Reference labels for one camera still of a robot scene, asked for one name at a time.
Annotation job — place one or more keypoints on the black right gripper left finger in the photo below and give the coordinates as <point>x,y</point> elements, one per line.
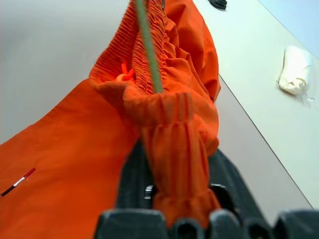
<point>132,179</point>

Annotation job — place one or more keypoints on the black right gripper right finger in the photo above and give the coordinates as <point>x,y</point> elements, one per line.
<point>231,179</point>

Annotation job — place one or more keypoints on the orange shorts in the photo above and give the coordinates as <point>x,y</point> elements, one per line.
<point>74,149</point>

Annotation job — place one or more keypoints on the rolled cream cloth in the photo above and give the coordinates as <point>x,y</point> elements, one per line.
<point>295,72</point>

